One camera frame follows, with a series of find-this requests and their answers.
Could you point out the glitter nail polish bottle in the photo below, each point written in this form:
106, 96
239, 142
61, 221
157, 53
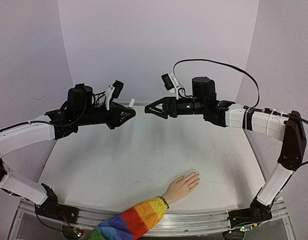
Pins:
128, 112

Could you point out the aluminium back table rail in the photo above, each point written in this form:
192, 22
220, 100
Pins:
136, 103

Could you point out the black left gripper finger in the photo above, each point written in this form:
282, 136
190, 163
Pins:
116, 120
121, 109

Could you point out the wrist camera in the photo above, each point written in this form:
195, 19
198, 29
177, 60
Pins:
172, 84
113, 92

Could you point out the aluminium front rail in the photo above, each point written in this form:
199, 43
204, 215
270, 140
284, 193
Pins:
76, 223

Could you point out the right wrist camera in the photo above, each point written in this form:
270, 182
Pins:
172, 84

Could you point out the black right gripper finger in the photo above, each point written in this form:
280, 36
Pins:
158, 112
159, 105

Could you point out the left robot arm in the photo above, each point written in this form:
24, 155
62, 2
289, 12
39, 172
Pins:
82, 108

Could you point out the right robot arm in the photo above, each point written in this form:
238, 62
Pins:
285, 127

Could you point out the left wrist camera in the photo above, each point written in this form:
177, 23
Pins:
113, 92

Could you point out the rainbow sleeve forearm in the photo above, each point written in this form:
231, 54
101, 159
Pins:
133, 223

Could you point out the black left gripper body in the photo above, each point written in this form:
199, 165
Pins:
87, 117

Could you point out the mannequin hand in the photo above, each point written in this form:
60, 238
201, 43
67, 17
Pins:
181, 187

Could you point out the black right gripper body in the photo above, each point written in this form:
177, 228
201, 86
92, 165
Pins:
171, 108

